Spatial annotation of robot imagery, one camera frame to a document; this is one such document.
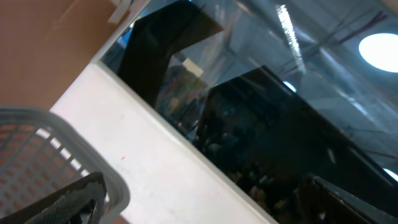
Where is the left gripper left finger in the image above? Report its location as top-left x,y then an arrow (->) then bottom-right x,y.
1,172 -> 107,224

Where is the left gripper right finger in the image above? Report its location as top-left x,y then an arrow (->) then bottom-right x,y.
298,175 -> 397,224

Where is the grey plastic shopping basket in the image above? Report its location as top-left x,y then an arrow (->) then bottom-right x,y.
1,106 -> 131,223

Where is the dark glass window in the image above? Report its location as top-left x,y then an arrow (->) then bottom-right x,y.
101,0 -> 397,223

